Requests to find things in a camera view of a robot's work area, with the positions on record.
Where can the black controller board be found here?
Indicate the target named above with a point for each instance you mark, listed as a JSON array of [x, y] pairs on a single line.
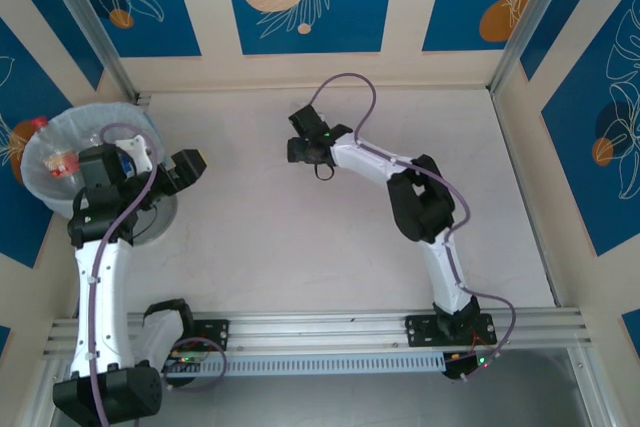
[[467, 364], [187, 361]]

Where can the grey metal panel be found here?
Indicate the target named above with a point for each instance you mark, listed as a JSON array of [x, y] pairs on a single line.
[[325, 404]]

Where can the aluminium frame post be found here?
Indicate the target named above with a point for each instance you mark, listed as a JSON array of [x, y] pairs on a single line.
[[85, 7], [530, 17]]

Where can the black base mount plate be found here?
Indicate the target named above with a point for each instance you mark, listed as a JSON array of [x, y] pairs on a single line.
[[217, 334], [420, 329]]

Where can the white bin with plastic liner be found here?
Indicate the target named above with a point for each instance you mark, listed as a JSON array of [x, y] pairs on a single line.
[[65, 122]]

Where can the clear bottle red cap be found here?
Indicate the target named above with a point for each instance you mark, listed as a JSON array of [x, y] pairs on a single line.
[[62, 163]]

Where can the aluminium side rail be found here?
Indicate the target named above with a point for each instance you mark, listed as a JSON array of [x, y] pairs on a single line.
[[507, 137]]

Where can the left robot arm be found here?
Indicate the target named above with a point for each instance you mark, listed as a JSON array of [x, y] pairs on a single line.
[[100, 297]]

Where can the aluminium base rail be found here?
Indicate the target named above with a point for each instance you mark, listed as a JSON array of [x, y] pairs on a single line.
[[310, 329]]

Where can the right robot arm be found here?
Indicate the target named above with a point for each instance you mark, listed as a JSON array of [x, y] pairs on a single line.
[[370, 162]]

